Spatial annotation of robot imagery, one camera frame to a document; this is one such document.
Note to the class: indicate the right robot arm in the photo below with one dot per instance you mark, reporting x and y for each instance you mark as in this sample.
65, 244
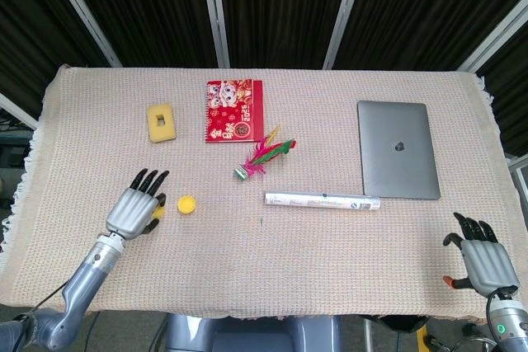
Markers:
506, 321

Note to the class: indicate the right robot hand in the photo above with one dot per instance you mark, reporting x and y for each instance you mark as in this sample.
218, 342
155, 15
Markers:
488, 261

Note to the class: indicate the grey laptop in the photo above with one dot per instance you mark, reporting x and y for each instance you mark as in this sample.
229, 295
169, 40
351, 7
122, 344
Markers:
397, 150

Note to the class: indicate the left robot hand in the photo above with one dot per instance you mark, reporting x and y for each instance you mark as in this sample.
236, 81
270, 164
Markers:
134, 212

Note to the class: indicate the red spiral 2025 calendar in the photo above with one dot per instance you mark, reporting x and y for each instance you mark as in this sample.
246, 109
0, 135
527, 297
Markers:
234, 111

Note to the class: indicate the beige woven tablecloth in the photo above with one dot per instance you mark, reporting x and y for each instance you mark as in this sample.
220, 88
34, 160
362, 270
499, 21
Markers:
264, 253

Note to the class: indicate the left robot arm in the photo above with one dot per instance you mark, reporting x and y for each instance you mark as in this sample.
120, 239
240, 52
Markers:
70, 290

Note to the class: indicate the small yellow ball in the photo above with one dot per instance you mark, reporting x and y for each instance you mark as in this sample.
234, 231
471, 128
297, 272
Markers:
158, 214

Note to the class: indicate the yellow round cap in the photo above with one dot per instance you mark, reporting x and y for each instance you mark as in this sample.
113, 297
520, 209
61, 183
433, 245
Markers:
187, 205

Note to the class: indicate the silver printed tube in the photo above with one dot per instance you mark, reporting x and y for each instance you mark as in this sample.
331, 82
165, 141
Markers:
321, 200

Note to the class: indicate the yellow sponge with rectangular hole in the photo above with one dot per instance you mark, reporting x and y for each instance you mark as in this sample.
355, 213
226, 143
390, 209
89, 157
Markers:
161, 123

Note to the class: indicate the colourful feather shuttlecock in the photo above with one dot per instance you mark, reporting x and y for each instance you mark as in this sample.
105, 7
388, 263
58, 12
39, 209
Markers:
262, 156

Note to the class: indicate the black curtain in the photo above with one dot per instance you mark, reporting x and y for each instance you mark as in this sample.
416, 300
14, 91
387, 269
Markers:
144, 6

